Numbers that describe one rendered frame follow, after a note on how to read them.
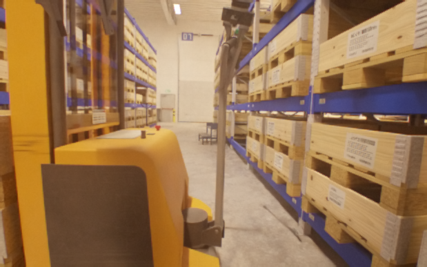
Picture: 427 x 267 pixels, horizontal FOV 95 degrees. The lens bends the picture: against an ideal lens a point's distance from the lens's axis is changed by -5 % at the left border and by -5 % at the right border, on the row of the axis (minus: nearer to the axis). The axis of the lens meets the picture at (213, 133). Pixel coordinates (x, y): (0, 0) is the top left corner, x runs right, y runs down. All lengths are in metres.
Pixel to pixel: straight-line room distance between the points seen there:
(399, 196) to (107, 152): 1.16
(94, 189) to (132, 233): 0.21
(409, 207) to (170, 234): 0.98
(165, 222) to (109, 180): 0.25
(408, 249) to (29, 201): 1.55
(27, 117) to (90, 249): 0.53
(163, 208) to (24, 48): 0.74
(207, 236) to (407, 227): 0.91
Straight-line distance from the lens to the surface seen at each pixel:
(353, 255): 1.57
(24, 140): 1.00
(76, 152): 0.84
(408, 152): 1.11
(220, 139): 1.06
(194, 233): 1.23
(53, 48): 0.95
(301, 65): 1.97
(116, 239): 0.91
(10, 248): 1.15
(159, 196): 0.79
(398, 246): 1.23
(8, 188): 1.08
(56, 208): 0.94
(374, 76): 1.40
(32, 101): 0.97
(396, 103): 1.25
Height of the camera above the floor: 1.03
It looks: 6 degrees down
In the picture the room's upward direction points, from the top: 2 degrees clockwise
